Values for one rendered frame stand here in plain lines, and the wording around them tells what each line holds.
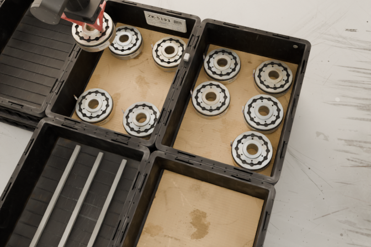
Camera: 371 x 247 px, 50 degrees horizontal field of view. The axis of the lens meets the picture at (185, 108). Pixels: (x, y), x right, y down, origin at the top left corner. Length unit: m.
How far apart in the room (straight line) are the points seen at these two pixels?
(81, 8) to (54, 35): 0.41
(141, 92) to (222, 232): 0.44
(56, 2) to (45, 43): 0.51
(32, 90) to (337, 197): 0.91
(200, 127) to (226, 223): 0.26
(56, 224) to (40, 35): 0.59
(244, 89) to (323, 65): 0.33
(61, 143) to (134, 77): 0.27
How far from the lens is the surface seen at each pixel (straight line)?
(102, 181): 1.06
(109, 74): 1.18
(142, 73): 1.16
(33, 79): 1.25
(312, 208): 1.16
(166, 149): 0.94
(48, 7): 0.80
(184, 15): 1.13
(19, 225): 1.11
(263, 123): 1.04
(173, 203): 1.01
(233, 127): 1.06
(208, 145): 1.04
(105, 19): 1.02
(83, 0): 0.90
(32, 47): 1.32
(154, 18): 1.18
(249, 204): 1.01
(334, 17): 1.46
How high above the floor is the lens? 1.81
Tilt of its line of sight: 65 degrees down
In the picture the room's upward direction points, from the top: 10 degrees counter-clockwise
